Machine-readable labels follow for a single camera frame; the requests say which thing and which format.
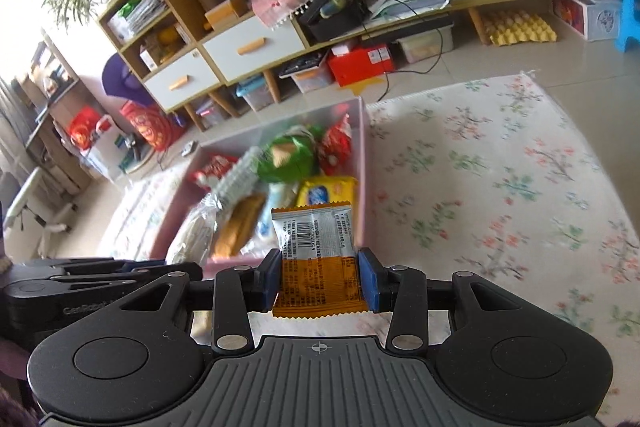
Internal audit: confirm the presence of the long white snack packet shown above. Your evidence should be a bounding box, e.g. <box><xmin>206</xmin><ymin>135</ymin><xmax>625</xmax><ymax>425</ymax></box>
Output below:
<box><xmin>210</xmin><ymin>147</ymin><xmax>267</xmax><ymax>208</ymax></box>

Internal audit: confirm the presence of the pink cardboard box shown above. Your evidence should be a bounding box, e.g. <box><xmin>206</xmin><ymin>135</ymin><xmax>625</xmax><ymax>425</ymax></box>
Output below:
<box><xmin>105</xmin><ymin>96</ymin><xmax>372</xmax><ymax>269</ymax></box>

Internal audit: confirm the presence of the floral tablecloth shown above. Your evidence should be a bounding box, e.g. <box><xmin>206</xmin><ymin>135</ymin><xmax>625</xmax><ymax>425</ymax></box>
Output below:
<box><xmin>100</xmin><ymin>72</ymin><xmax>640</xmax><ymax>360</ymax></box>

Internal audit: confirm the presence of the yellow snack packet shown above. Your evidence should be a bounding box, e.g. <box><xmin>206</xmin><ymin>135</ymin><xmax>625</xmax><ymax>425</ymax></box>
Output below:
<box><xmin>297</xmin><ymin>176</ymin><xmax>360</xmax><ymax>208</ymax></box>

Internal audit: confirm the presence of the white chair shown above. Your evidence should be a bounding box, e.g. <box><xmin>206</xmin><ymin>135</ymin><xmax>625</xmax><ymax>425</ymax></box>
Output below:
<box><xmin>0</xmin><ymin>167</ymin><xmax>79</xmax><ymax>249</ymax></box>

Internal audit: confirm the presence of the black storage box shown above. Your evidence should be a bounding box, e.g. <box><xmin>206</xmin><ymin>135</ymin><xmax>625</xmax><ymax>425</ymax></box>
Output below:
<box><xmin>295</xmin><ymin>0</ymin><xmax>372</xmax><ymax>44</ymax></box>

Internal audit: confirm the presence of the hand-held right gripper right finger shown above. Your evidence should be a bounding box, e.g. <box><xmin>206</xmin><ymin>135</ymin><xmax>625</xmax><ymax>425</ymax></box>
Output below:
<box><xmin>357</xmin><ymin>248</ymin><xmax>526</xmax><ymax>351</ymax></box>

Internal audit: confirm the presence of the white cheese bread packet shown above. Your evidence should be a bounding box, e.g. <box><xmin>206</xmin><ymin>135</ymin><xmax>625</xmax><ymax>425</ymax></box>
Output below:
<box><xmin>244</xmin><ymin>182</ymin><xmax>301</xmax><ymax>254</ymax></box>

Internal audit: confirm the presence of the orange snack packet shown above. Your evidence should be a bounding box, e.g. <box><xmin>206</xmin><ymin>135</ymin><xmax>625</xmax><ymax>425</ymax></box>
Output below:
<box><xmin>271</xmin><ymin>202</ymin><xmax>369</xmax><ymax>319</ymax></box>

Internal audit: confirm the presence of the red gift bag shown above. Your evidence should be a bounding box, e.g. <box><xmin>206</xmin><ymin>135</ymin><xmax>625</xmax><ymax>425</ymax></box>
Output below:
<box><xmin>67</xmin><ymin>107</ymin><xmax>114</xmax><ymax>148</ymax></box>

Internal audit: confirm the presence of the clear bread packet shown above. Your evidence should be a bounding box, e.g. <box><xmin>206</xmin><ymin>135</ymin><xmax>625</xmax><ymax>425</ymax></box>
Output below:
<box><xmin>165</xmin><ymin>197</ymin><xmax>224</xmax><ymax>265</ymax></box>

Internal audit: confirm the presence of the yellow egg tray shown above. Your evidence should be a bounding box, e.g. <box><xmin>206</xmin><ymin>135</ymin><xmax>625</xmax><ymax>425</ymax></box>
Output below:
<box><xmin>487</xmin><ymin>11</ymin><xmax>559</xmax><ymax>46</ymax></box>

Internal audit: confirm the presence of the green snack packet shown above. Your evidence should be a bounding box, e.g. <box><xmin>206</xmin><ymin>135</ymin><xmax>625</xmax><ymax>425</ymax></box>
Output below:
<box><xmin>256</xmin><ymin>129</ymin><xmax>321</xmax><ymax>184</ymax></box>

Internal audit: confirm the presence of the brown biscuit packet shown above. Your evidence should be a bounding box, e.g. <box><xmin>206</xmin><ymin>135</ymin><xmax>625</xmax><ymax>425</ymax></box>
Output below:
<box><xmin>212</xmin><ymin>194</ymin><xmax>267</xmax><ymax>258</ymax></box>

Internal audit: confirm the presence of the black cable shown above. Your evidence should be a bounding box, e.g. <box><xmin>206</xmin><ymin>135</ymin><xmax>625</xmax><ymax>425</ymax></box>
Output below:
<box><xmin>314</xmin><ymin>0</ymin><xmax>446</xmax><ymax>102</ymax></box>

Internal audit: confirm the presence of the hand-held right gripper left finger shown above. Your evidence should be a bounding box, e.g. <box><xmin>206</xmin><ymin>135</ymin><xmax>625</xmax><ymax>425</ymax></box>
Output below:
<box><xmin>117</xmin><ymin>249</ymin><xmax>281</xmax><ymax>355</ymax></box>

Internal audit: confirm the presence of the white printed carton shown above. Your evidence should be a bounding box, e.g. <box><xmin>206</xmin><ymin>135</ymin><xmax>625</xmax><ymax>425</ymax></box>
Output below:
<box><xmin>552</xmin><ymin>0</ymin><xmax>624</xmax><ymax>42</ymax></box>

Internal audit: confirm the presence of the purple cloth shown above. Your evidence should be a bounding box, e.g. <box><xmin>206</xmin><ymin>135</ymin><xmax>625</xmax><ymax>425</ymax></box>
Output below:
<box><xmin>101</xmin><ymin>54</ymin><xmax>152</xmax><ymax>108</ymax></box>

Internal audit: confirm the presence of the red snack packet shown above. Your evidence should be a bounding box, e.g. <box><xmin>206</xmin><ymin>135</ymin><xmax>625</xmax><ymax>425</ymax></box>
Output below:
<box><xmin>192</xmin><ymin>154</ymin><xmax>242</xmax><ymax>188</ymax></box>
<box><xmin>317</xmin><ymin>114</ymin><xmax>354</xmax><ymax>176</ymax></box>

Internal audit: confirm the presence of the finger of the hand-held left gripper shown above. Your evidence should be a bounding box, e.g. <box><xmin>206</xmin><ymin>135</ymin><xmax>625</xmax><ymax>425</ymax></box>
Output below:
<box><xmin>50</xmin><ymin>258</ymin><xmax>205</xmax><ymax>288</ymax></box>

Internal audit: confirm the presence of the red patterned bag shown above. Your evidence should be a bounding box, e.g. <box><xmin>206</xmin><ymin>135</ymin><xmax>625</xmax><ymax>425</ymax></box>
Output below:
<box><xmin>120</xmin><ymin>102</ymin><xmax>179</xmax><ymax>152</ymax></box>

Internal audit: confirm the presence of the wooden cabinet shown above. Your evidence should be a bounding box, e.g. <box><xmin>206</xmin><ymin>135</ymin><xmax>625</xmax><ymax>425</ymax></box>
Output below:
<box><xmin>97</xmin><ymin>0</ymin><xmax>640</xmax><ymax>132</ymax></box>

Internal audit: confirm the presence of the red shoe box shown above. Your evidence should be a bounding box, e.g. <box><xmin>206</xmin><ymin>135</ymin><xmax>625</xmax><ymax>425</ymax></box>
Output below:
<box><xmin>327</xmin><ymin>44</ymin><xmax>397</xmax><ymax>88</ymax></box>

